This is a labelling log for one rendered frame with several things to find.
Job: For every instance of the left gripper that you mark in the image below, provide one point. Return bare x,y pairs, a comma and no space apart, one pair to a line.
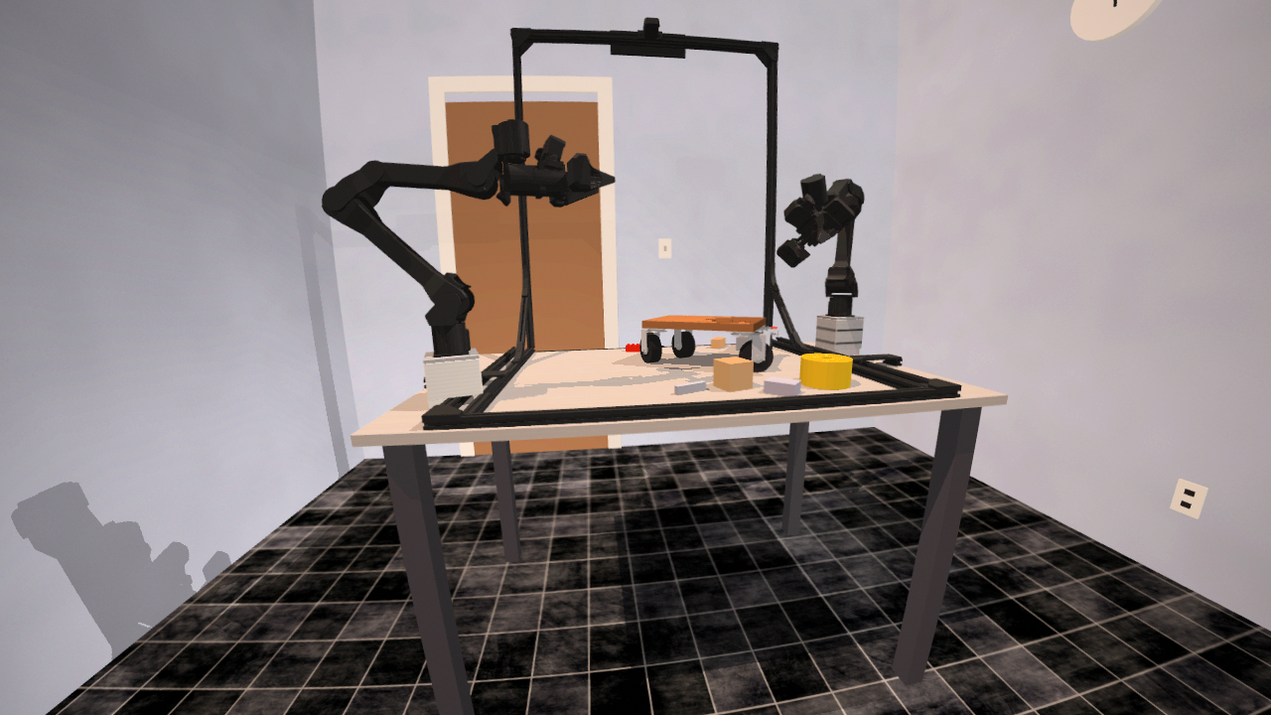
829,222

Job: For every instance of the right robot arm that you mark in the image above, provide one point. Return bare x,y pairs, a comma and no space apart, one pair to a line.
345,203

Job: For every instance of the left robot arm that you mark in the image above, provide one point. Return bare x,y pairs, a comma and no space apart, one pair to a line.
814,199

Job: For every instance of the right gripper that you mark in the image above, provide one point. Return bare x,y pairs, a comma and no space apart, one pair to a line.
554,182

